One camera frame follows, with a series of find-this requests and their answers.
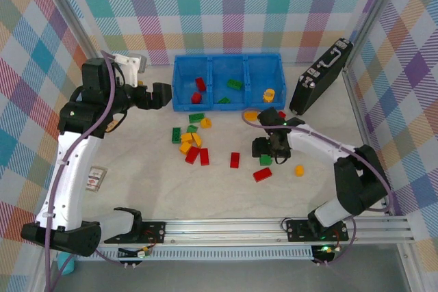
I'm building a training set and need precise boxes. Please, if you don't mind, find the small wired connector board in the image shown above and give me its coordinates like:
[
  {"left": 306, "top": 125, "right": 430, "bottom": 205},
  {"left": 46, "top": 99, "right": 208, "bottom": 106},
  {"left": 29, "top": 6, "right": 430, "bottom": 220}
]
[
  {"left": 118, "top": 244, "right": 154, "bottom": 259},
  {"left": 313, "top": 243, "right": 343, "bottom": 256}
]

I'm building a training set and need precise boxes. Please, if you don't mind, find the aluminium side rail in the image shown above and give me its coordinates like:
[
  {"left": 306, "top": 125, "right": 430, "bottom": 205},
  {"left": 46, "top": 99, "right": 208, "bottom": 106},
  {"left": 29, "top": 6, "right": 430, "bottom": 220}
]
[{"left": 342, "top": 66, "right": 398, "bottom": 217}]

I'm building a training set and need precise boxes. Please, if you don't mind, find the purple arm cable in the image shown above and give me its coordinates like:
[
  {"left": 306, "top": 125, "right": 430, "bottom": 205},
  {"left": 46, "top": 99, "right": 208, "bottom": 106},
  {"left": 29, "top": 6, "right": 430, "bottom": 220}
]
[
  {"left": 241, "top": 109, "right": 393, "bottom": 268},
  {"left": 43, "top": 51, "right": 138, "bottom": 292}
]

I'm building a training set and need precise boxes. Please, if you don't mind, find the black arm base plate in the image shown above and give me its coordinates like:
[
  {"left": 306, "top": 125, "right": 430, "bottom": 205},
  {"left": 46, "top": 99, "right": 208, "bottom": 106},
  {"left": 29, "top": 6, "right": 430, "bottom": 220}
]
[
  {"left": 285, "top": 219, "right": 350, "bottom": 243},
  {"left": 102, "top": 220, "right": 168, "bottom": 245}
]

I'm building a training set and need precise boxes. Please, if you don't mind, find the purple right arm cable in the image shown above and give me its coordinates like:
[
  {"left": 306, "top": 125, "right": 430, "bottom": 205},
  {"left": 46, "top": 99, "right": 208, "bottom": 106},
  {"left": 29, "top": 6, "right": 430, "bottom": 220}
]
[{"left": 241, "top": 109, "right": 393, "bottom": 268}]

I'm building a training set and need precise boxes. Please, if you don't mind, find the long aluminium base rail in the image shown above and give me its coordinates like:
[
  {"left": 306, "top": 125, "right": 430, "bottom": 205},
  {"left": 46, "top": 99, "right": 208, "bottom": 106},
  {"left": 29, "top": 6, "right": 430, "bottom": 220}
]
[{"left": 95, "top": 217, "right": 412, "bottom": 248}]

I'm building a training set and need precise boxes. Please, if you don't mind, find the small printed card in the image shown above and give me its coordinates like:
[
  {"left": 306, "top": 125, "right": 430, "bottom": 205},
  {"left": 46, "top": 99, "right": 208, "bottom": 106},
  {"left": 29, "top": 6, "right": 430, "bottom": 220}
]
[{"left": 85, "top": 165, "right": 110, "bottom": 192}]

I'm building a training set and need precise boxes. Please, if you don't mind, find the blue three-compartment plastic bin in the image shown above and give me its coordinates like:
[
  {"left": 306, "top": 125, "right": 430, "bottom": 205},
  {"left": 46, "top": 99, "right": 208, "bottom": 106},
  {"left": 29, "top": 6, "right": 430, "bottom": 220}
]
[{"left": 172, "top": 54, "right": 287, "bottom": 113}]

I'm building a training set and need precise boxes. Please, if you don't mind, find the black briefcase with metal latches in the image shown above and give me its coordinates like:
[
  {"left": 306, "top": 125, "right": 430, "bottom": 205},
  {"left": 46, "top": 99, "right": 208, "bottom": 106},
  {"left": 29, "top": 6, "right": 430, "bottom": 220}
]
[{"left": 289, "top": 38, "right": 354, "bottom": 116}]

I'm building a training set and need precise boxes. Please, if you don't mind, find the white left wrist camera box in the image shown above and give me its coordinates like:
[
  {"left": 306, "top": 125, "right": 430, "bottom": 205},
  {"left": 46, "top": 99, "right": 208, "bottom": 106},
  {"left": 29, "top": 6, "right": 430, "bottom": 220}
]
[{"left": 112, "top": 53, "right": 149, "bottom": 88}]

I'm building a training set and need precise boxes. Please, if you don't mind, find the white slotted cable duct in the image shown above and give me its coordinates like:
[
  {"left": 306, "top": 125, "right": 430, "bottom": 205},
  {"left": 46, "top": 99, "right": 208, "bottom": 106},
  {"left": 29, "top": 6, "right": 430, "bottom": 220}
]
[{"left": 97, "top": 249, "right": 314, "bottom": 261}]

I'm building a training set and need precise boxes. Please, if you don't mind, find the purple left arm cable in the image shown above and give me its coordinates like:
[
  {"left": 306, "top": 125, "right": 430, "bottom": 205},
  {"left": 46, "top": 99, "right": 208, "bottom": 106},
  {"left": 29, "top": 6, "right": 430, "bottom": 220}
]
[{"left": 43, "top": 51, "right": 138, "bottom": 292}]

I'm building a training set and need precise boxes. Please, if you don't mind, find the teal plastic cylinder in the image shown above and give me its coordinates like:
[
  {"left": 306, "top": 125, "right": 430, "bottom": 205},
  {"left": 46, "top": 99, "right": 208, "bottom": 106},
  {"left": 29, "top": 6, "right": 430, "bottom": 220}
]
[{"left": 56, "top": 252, "right": 76, "bottom": 276}]

